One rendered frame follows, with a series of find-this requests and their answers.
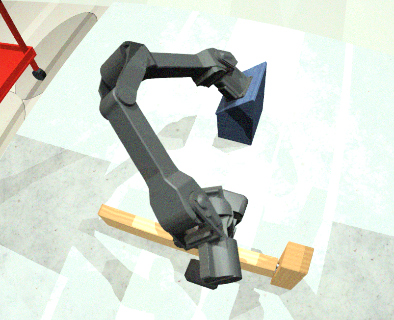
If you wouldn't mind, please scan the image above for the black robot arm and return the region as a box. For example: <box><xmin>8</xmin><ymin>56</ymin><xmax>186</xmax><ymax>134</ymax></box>
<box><xmin>98</xmin><ymin>41</ymin><xmax>253</xmax><ymax>285</ymax></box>

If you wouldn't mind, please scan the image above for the wooden rail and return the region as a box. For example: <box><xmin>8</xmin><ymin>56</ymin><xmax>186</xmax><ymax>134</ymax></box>
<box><xmin>98</xmin><ymin>204</ymin><xmax>279</xmax><ymax>278</ymax></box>

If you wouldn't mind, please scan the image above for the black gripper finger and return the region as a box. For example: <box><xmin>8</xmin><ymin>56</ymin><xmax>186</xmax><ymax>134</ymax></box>
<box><xmin>234</xmin><ymin>214</ymin><xmax>243</xmax><ymax>226</ymax></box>

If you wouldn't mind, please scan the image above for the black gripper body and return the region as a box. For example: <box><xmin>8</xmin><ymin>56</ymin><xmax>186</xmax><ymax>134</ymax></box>
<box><xmin>184</xmin><ymin>189</ymin><xmax>248</xmax><ymax>290</ymax></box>

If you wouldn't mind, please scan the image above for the wooden block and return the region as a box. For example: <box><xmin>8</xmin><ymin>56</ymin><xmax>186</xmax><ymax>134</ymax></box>
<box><xmin>270</xmin><ymin>241</ymin><xmax>314</xmax><ymax>290</ymax></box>

